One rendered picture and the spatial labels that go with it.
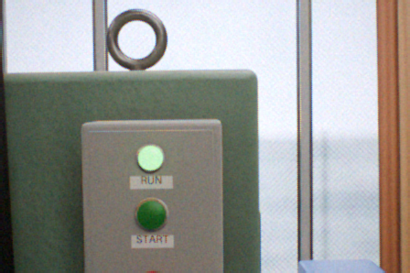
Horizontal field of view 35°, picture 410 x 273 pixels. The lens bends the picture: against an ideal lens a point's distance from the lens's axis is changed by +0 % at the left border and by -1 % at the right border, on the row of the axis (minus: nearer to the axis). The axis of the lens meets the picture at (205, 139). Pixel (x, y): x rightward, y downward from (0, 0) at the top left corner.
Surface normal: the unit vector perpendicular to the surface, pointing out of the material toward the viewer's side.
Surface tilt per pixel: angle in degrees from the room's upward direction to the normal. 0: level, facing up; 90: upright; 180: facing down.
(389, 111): 87
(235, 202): 90
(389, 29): 87
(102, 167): 90
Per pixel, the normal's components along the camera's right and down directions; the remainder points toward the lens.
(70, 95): -0.02, 0.05
